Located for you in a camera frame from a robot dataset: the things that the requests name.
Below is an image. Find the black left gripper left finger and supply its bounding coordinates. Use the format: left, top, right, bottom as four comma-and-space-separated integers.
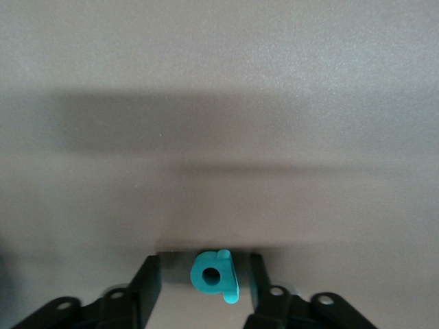
10, 255, 163, 329

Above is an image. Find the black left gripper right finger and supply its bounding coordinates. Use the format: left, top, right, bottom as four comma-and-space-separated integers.
245, 253, 378, 329

